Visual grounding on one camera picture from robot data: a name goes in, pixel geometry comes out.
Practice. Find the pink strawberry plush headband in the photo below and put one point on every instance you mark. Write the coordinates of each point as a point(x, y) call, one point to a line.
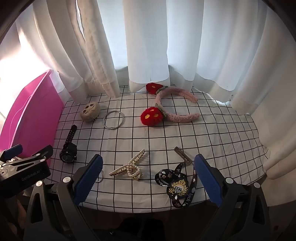
point(172, 105)

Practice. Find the silver metal bangle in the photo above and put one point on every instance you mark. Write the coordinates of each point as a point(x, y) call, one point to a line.
point(113, 119)

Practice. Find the checkered white tablecloth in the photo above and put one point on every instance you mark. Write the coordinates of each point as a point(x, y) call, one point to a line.
point(208, 134)

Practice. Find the beige textured curtain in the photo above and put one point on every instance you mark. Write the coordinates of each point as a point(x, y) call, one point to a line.
point(97, 51)

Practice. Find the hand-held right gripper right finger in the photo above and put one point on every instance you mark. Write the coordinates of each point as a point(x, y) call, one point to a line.
point(208, 180)

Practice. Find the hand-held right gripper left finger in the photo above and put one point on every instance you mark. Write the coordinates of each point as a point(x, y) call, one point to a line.
point(89, 179)

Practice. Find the pearl hair claw clip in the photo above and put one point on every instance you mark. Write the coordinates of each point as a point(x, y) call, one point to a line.
point(129, 166)

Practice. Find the white curtain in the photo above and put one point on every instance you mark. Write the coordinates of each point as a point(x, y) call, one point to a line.
point(161, 41)

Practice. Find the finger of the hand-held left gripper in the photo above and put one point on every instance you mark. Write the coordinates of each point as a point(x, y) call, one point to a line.
point(44, 151)
point(12, 151)

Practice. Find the pink plastic basin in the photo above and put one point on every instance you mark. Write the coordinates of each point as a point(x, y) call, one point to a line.
point(27, 115)

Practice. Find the beige plush hair clip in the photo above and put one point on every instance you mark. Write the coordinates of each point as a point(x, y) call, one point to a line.
point(90, 111)

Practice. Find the silver metal snap hair clip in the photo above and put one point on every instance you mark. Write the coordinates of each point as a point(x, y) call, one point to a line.
point(183, 156)

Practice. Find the black wrist watch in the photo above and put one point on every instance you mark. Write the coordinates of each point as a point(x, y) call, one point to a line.
point(68, 150)

